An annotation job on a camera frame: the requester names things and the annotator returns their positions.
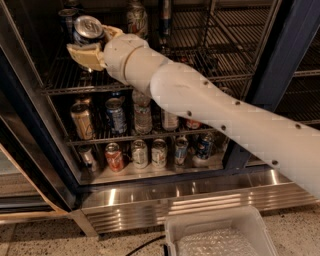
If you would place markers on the middle wire fridge shelf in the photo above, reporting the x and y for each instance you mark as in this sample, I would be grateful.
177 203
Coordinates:
103 132

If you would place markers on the wire fridge shelf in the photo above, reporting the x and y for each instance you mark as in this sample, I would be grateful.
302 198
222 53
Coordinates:
103 132
222 44

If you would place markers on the blue silver can bottom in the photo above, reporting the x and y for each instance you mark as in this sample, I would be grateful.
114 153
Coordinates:
181 149

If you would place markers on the blue pepsi can middle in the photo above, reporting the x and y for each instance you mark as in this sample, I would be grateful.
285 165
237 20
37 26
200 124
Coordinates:
67 18

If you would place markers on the red soda can bottom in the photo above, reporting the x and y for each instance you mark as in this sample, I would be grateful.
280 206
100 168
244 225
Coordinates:
114 157

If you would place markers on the silver can bottom left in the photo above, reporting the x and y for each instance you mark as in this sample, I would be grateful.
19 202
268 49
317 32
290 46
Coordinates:
87 156

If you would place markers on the green white soda can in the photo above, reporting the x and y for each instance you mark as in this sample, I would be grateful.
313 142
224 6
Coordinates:
137 19

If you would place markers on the blue pepsi can bottom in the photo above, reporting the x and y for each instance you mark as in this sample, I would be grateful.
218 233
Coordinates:
204 145

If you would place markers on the top wire fridge shelf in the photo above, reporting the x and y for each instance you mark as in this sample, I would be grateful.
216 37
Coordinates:
222 44

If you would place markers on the white green can bottom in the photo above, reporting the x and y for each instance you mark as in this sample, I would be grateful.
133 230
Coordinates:
159 153

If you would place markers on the stainless steel fridge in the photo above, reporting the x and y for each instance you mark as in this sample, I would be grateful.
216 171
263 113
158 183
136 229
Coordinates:
285 82

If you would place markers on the bubble wrap sheet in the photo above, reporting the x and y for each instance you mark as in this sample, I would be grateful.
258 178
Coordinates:
219 242

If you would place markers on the slim blue energy can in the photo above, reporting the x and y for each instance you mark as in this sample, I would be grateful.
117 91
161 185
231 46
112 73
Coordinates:
165 17

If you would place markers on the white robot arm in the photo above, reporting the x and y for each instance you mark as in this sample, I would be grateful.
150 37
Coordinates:
285 145

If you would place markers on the blue pepsi can middle shelf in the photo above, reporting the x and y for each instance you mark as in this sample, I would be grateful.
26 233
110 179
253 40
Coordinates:
116 116

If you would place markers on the blue pepsi can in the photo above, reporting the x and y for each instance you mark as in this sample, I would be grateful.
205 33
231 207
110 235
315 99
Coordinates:
204 145
72 4
67 18
87 30

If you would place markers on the silver green can bottom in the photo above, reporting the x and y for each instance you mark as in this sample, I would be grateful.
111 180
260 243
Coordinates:
139 153

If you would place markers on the gold soda can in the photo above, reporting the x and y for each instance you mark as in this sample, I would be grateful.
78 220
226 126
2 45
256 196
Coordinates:
81 116

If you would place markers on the blue pepsi can front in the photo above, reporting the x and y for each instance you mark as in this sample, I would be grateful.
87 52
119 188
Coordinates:
87 30

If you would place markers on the blue pepsi can back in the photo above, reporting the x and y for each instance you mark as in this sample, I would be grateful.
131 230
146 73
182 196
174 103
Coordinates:
72 4

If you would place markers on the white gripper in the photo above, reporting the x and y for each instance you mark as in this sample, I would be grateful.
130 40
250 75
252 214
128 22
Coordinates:
120 53

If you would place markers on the clear water bottle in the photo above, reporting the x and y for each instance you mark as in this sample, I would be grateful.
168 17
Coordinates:
142 112

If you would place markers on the white plastic bin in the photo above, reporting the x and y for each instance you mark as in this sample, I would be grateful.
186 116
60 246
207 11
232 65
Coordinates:
246 219

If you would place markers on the orange soda can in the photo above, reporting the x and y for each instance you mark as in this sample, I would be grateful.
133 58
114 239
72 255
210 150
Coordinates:
193 124

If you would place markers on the open fridge door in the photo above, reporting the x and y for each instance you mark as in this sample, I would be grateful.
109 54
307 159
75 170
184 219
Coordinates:
29 191

